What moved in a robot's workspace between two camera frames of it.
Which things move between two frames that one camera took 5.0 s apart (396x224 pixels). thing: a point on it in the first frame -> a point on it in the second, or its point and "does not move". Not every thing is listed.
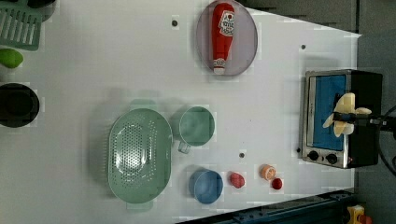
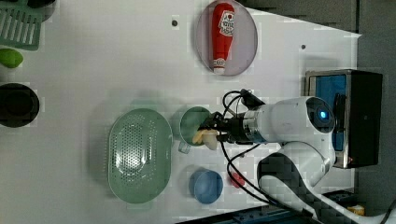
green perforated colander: x=139 y=154 does not move
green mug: x=196 y=127 does not move
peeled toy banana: x=346 y=105 -> x=206 y=136
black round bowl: x=19 y=105 does not move
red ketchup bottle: x=222 y=35 does not move
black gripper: x=356 y=119 -> x=236 y=133
